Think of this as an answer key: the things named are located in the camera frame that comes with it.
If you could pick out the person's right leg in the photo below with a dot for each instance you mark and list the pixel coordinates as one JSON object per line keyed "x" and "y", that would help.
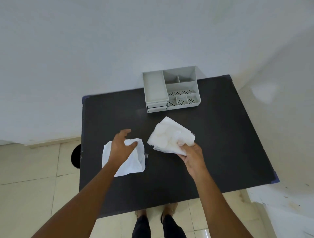
{"x": 173, "y": 226}

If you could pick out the person's right forearm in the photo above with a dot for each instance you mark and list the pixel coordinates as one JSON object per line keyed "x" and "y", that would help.
{"x": 218, "y": 208}

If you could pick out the person's left foot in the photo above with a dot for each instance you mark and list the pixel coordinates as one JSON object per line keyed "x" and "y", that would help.
{"x": 141, "y": 213}

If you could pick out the person's left thumb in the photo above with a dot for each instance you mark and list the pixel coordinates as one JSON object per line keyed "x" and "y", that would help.
{"x": 131, "y": 145}

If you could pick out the person's leg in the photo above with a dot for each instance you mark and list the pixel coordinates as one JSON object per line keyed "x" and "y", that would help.
{"x": 173, "y": 226}
{"x": 141, "y": 228}

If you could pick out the person's right foot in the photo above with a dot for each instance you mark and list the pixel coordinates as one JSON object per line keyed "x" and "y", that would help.
{"x": 169, "y": 210}

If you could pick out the person's foot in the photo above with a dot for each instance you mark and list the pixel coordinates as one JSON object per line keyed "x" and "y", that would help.
{"x": 169, "y": 210}
{"x": 141, "y": 213}

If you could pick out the grey plastic desk organizer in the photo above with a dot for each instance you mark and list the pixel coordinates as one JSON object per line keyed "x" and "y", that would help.
{"x": 171, "y": 89}

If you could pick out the black table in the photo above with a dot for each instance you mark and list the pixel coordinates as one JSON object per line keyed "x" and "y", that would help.
{"x": 220, "y": 137}

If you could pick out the person's right thumb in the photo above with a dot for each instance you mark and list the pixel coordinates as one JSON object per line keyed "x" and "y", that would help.
{"x": 181, "y": 144}

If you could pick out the round black object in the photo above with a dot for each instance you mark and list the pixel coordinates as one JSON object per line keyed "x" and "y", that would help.
{"x": 76, "y": 157}

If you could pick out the white tissue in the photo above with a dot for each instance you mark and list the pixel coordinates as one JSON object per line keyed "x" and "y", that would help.
{"x": 169, "y": 136}

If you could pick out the person's left hand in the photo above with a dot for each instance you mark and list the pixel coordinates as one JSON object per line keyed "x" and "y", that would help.
{"x": 118, "y": 152}

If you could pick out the person's right hand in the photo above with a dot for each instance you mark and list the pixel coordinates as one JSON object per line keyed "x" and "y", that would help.
{"x": 193, "y": 160}

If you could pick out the person's left forearm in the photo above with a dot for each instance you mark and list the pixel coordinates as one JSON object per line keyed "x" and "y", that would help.
{"x": 81, "y": 201}

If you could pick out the white paper sheet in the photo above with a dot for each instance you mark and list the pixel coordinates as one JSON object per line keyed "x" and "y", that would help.
{"x": 133, "y": 161}

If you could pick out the person's left leg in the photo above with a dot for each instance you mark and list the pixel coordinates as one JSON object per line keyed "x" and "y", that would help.
{"x": 141, "y": 228}

